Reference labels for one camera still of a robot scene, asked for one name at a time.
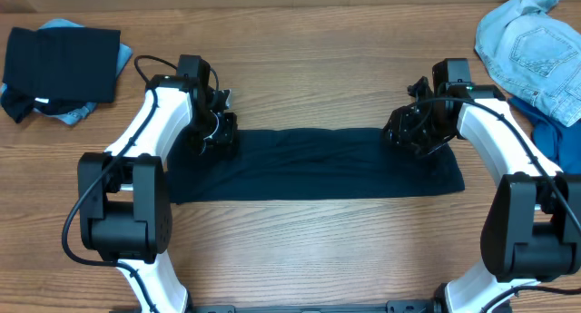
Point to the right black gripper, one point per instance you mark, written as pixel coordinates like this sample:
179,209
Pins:
404,125

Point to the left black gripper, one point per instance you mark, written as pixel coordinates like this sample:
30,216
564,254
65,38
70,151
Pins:
225,129

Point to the black t-shirt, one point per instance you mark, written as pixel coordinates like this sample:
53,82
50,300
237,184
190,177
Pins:
309,165

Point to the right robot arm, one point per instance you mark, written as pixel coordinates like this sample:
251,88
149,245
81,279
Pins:
532,232

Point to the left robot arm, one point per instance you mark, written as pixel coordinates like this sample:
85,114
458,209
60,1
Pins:
123,217

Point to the folded light blue jeans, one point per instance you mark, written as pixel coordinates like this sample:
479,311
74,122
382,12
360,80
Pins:
124,54

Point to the crumpled light denim jeans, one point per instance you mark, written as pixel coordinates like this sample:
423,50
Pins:
533,56

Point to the dark blue garment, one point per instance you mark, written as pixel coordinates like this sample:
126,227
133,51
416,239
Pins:
560,144

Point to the folded black shirt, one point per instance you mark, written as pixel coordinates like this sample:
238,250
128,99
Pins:
65,63

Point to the black garment under stack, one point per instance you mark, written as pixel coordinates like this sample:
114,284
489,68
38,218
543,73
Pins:
18,105

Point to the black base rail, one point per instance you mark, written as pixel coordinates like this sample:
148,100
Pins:
308,309

